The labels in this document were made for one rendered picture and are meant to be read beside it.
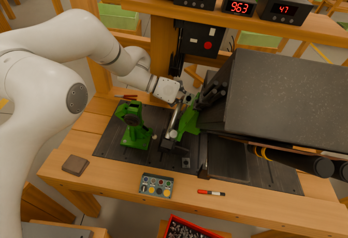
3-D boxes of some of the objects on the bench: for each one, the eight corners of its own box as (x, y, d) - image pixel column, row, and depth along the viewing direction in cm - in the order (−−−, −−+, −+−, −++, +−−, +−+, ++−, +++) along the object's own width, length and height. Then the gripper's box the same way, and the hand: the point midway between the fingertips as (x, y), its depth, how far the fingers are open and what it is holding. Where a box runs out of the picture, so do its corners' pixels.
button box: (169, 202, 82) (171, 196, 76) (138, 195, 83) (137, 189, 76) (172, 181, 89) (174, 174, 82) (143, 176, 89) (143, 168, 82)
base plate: (302, 197, 89) (305, 196, 88) (92, 157, 91) (91, 154, 90) (280, 130, 118) (282, 129, 116) (120, 101, 120) (120, 99, 119)
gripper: (159, 68, 82) (194, 83, 85) (146, 101, 83) (182, 114, 86) (160, 66, 75) (199, 82, 78) (146, 102, 75) (185, 116, 78)
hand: (186, 98), depth 81 cm, fingers closed on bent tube, 3 cm apart
